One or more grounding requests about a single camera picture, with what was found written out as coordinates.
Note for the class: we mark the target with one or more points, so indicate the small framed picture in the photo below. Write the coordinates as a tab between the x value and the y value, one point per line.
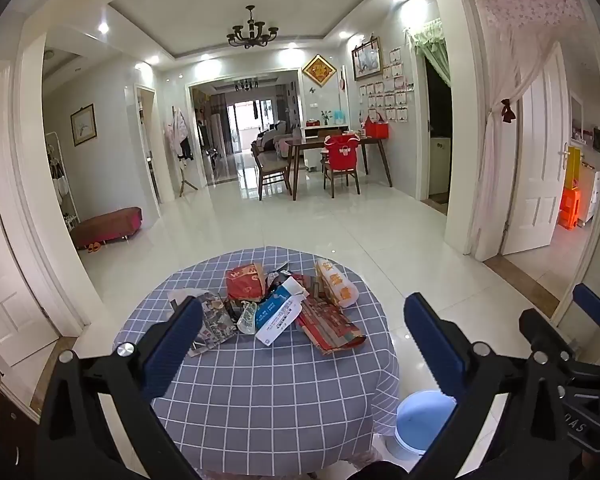
83	125

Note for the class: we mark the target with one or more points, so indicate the white sideboard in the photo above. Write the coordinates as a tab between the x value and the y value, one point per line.
312	132

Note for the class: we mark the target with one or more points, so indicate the large framed picture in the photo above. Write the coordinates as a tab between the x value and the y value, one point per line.
367	59

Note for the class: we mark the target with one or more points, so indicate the yellow box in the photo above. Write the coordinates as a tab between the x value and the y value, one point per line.
572	167

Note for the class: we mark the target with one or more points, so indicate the grey sofa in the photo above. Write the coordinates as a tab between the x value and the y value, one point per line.
272	137

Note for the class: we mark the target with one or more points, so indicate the white appliance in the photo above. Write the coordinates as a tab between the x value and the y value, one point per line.
440	160

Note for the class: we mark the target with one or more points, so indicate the white panel door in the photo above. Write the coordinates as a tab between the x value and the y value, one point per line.
10	260
535	175

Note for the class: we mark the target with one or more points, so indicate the red plastic stool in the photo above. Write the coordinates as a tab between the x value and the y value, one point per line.
570	207

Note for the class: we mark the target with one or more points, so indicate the black chandelier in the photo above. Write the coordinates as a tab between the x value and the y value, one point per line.
251	35

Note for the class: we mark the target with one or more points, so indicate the red brown paper bag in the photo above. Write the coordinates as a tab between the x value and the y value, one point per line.
330	330

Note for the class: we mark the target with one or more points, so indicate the green curtain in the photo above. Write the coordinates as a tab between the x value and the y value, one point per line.
430	35

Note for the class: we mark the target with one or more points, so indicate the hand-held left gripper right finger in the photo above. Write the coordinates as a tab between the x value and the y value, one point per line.
430	340

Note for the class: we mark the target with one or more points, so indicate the grey printed wrapper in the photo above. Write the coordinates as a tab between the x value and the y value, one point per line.
217	320

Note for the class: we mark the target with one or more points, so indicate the wooden chair with grey cushion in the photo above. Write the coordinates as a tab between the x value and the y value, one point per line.
270	162

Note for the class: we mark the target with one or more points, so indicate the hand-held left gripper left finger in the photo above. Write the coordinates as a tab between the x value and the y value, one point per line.
172	345

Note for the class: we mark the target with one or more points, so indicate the red gift bag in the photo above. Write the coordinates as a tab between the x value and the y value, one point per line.
376	129

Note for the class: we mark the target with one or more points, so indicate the white orange plastic bag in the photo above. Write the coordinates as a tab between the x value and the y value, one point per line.
336	285

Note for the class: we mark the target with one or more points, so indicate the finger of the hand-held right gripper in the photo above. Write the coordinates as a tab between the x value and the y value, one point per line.
542	327
591	307

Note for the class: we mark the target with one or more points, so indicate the red wall ornament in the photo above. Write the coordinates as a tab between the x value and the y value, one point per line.
341	81

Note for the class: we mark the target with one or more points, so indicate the wooden chair with red bag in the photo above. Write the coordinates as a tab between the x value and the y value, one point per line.
341	175

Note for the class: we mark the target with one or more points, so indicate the small dark chandelier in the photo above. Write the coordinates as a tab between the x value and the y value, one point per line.
246	85

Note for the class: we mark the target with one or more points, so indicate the round table checked grey cloth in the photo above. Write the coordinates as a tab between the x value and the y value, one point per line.
260	400

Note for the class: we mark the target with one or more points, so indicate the white clothes rack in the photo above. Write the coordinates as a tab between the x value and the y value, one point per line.
60	185

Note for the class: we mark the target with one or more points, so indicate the pink sheer curtain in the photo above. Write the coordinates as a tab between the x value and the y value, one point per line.
495	160

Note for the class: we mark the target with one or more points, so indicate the group of paper certificates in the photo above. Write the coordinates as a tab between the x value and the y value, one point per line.
387	95

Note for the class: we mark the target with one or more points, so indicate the wooden dining table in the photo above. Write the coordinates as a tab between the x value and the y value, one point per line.
310	143

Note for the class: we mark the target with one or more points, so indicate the dark red bow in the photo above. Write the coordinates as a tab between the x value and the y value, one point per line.
508	111

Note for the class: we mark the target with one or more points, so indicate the small clear wrapper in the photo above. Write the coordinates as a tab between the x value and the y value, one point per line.
247	317

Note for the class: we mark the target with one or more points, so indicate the teal box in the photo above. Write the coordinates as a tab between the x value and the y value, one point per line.
339	118

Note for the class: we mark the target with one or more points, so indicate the maroon bench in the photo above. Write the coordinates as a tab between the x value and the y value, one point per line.
107	225

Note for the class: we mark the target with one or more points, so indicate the blue white cardboard box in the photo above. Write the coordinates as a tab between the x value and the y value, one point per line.
277	317

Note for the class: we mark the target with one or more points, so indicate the red diamond wall decoration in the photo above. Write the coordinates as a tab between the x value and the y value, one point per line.
318	70

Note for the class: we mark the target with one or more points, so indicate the red bag on chair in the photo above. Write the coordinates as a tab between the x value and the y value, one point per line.
342	150

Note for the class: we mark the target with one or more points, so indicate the wooden coat stand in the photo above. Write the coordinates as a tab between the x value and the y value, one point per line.
180	135

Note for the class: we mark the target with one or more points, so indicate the dark torn wrapper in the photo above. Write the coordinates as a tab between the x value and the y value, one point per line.
280	277

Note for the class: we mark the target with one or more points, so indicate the red orange snack packet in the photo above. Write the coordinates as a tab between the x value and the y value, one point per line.
242	282

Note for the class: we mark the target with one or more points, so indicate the orange slippers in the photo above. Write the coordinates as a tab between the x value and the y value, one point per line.
94	247

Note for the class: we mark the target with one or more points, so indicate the light blue bucket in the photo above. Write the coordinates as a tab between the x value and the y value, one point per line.
420	420

